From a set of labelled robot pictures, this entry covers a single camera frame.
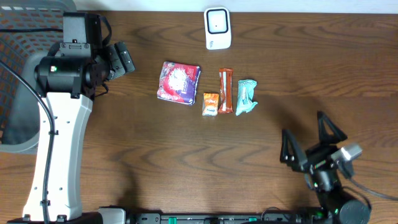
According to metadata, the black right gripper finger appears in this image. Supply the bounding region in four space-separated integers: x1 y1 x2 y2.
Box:
317 111 348 144
280 129 308 172

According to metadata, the purple red snack bag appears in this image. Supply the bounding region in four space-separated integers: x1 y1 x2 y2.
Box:
157 62 201 105

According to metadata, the mint green snack packet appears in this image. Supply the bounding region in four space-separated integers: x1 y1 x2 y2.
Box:
236 80 257 116

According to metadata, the small orange tissue pack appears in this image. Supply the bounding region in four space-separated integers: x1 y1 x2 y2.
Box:
202 93 219 116

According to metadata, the orange brown snack bar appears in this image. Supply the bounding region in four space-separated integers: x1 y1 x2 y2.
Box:
218 68 233 114

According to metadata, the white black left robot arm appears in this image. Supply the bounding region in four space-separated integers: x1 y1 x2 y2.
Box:
5 12 135 224

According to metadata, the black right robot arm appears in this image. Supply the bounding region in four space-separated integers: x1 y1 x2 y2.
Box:
280 111 372 223

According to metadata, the grey plastic mesh basket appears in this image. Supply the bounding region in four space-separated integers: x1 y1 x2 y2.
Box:
1 0 76 154

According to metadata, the black right camera cable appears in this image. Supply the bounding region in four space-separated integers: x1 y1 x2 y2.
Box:
348 177 398 202

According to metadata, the black camera cable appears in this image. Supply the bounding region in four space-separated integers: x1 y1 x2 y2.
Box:
0 27 65 224
348 177 398 202

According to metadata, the black left camera cable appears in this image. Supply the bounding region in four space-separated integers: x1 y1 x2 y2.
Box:
0 27 65 224

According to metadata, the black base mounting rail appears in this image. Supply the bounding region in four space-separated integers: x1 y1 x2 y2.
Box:
126 211 316 224

